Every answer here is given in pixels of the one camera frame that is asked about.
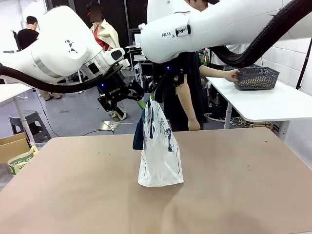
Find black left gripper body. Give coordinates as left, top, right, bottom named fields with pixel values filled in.
left=97, top=73, right=131, bottom=103

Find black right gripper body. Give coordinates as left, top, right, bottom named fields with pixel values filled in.
left=153, top=63, right=182, bottom=78

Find translucent shopping bag blue handles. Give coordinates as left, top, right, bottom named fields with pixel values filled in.
left=132, top=98, right=184, bottom=188

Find person's right forearm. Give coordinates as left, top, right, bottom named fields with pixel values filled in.
left=177, top=82, right=198, bottom=121

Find person's left forearm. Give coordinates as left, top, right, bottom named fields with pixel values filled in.
left=199, top=64, right=227, bottom=79

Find person's right hand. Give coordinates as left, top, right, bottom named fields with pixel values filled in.
left=188, top=118, right=201, bottom=131

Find person's left hand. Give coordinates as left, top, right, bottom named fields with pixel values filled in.
left=223, top=69, right=241, bottom=82

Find person in black T-shirt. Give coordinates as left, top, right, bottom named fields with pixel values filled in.
left=162, top=0, right=220, bottom=132

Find floral print garment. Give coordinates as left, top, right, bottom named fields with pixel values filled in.
left=198, top=48, right=211, bottom=67

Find mannequin cream jacket red top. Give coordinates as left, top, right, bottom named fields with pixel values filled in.
left=86, top=0, right=127, bottom=121

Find grey step stool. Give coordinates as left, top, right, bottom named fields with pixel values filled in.
left=9, top=110, right=51, bottom=143

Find white side table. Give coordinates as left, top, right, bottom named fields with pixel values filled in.
left=205, top=73, right=312, bottom=142

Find wooden pallet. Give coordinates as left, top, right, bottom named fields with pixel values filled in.
left=252, top=121, right=273, bottom=129

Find background person in black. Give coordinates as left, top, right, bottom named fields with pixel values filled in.
left=17, top=16, right=40, bottom=51

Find white desk with leg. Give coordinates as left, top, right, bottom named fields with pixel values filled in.
left=0, top=82, right=37, bottom=147

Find green and white carton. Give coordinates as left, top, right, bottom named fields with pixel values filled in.
left=7, top=146, right=39, bottom=176

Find brown cardboard box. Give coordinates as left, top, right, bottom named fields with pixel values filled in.
left=0, top=132, right=31, bottom=164

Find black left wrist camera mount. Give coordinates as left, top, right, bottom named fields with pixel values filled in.
left=97, top=96, right=117, bottom=113

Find metal mannequin base plate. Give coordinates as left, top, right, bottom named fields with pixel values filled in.
left=102, top=119, right=134, bottom=132

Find black floor cable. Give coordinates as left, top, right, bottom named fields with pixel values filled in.
left=82, top=128, right=116, bottom=137

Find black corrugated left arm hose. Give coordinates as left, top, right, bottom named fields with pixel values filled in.
left=0, top=62, right=124, bottom=95

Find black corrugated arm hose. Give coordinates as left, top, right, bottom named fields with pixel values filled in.
left=155, top=0, right=312, bottom=104
left=0, top=62, right=124, bottom=95

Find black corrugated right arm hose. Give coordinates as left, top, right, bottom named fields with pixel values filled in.
left=155, top=0, right=312, bottom=104

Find white cables bundle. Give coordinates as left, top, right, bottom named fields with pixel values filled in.
left=204, top=112, right=252, bottom=127

